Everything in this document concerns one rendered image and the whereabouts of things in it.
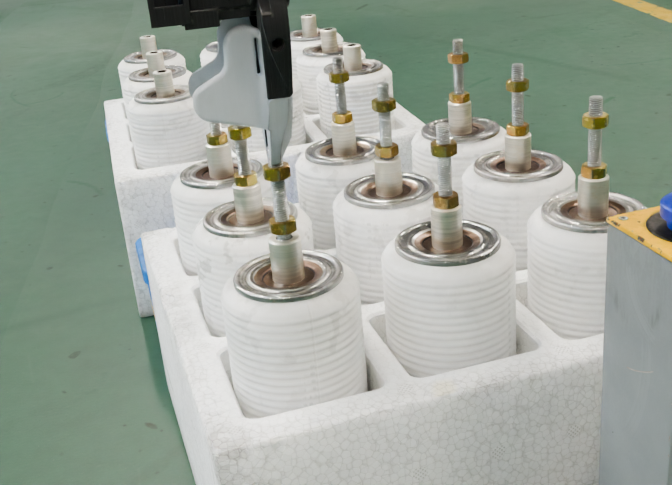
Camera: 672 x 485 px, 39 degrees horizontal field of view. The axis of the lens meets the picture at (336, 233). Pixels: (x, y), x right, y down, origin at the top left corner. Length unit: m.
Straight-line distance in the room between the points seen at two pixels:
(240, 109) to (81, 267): 0.80
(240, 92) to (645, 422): 0.31
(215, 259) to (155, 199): 0.40
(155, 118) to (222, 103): 0.55
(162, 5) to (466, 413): 0.33
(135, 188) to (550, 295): 0.56
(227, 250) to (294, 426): 0.16
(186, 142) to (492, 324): 0.57
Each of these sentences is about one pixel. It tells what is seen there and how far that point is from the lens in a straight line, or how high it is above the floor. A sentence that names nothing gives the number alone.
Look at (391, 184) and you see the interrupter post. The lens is 0.76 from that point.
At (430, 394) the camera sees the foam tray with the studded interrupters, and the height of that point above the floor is 0.18.
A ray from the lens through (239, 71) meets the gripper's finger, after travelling 0.57.
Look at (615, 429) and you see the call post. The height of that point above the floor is 0.18.
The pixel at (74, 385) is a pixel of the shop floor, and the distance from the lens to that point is 1.07.
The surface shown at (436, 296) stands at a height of 0.23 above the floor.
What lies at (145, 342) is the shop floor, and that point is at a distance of 1.12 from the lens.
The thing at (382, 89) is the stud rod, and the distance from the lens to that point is 0.75.
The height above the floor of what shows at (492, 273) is 0.24.
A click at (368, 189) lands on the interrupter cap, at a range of 0.78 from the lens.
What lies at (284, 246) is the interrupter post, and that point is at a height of 0.28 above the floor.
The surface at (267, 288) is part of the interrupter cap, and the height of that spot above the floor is 0.25.
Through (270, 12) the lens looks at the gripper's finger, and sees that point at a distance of 0.54.
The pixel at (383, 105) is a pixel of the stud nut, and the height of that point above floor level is 0.33.
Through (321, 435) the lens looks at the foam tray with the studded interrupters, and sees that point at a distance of 0.62.
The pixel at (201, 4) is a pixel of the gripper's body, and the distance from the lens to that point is 0.55.
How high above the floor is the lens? 0.53
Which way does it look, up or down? 23 degrees down
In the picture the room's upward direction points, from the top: 5 degrees counter-clockwise
